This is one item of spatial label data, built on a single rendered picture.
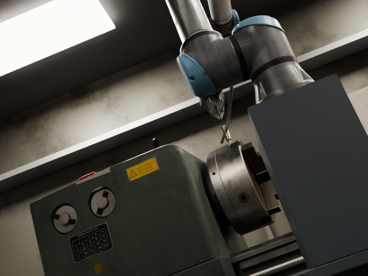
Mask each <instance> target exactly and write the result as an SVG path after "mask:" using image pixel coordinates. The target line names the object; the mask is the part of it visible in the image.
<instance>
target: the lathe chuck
mask: <svg viewBox="0 0 368 276"><path fill-rule="evenodd" d="M235 143H236V144H237V143H240V145H241V146H242V145H244V143H243V141H242V140H240V139H238V140H235V141H233V142H231V143H228V144H226V145H224V146H222V147H219V148H217V149H216V150H215V158H216V164H217V168H218V171H219V174H220V177H221V180H222V183H223V186H224V188H225V190H226V193H227V195H228V198H229V200H230V202H231V204H232V207H233V209H234V211H235V212H236V214H237V216H238V217H239V219H240V221H241V223H242V224H243V225H244V227H245V228H246V229H247V230H248V231H249V232H252V231H255V230H257V229H260V228H263V227H265V226H268V225H271V224H273V223H275V214H273V215H271V220H269V221H268V222H263V221H262V220H261V218H262V217H268V216H269V214H268V211H267V209H266V206H265V203H264V200H263V197H262V194H261V191H260V188H259V186H258V184H257V182H256V179H255V177H254V176H256V175H254V174H253V172H252V170H251V168H250V165H249V163H248V161H247V160H246V158H245V156H244V154H243V152H242V150H241V148H240V146H237V147H236V148H235V149H232V145H233V144H235ZM259 174H260V173H259ZM257 175H258V174H257ZM242 192H245V193H247V194H248V196H249V199H248V201H247V202H244V203H243V202H241V201H240V200H239V198H238V196H239V194H240V193H242Z"/></svg>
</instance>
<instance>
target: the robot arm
mask: <svg viewBox="0 0 368 276"><path fill-rule="evenodd" d="M166 2H167V5H168V7H169V10H170V12H171V15H172V18H173V20H174V23H175V25H176V28H177V31H178V33H179V35H180V38H181V41H182V46H181V49H180V55H179V56H178V57H177V63H178V65H179V68H180V70H181V72H182V74H183V76H184V78H185V80H186V82H187V84H188V86H189V87H190V89H191V91H192V93H193V94H194V95H195V96H197V97H199V101H200V105H201V107H204V108H205V109H206V110H207V111H208V112H209V113H210V114H211V115H212V116H214V117H215V118H216V119H218V120H221V119H222V117H223V114H224V104H225V97H224V95H223V94H222V90H223V89H227V88H229V87H232V86H234V85H237V84H239V83H242V82H245V81H248V80H249V79H251V80H252V83H253V85H254V87H255V97H256V104H258V103H260V102H263V101H266V100H268V99H271V98H273V97H276V96H278V95H281V94H283V93H286V92H288V91H291V90H294V89H296V88H299V87H302V86H304V85H306V84H309V83H312V82H314V80H313V79H312V78H311V77H310V76H309V75H308V74H307V73H306V72H305V71H304V70H303V69H302V68H301V67H300V65H299V63H298V61H297V59H296V57H295V54H294V52H293V51H292V48H291V46H290V44H289V42H288V40H287V37H286V34H285V31H284V30H283V29H282V28H281V26H280V24H279V23H278V21H277V20H276V19H275V18H273V17H269V16H265V15H259V16H253V17H250V18H247V19H245V20H243V21H241V22H240V21H239V17H238V14H237V12H236V11H235V10H234V9H232V8H231V1H230V0H208V3H209V8H210V12H211V18H209V19H208V18H207V16H206V13H205V11H204V9H203V7H202V5H201V2H200V0H166ZM229 32H230V33H231V32H232V35H231V36H229V37H226V38H223V36H222V35H224V34H226V33H229ZM212 99H215V105H214V103H213V101H212ZM215 106H216V107H217V111H218V113H219V114H217V112H216V109H215Z"/></svg>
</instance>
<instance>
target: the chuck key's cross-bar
mask: <svg viewBox="0 0 368 276"><path fill-rule="evenodd" d="M232 96H233V86H232V87H230V89H229V99H228V110H227V121H226V127H225V131H227V130H228V128H229V122H230V116H231V106H232ZM224 140H225V136H224V134H223V135H222V139H221V142H220V143H221V144H223V142H224Z"/></svg>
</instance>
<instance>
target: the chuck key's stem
mask: <svg viewBox="0 0 368 276"><path fill-rule="evenodd" d="M225 127H226V125H223V126H222V127H221V128H222V131H223V134H224V136H225V139H226V141H227V142H228V143H231V142H232V138H231V135H230V133H229V130H227V131H225Z"/></svg>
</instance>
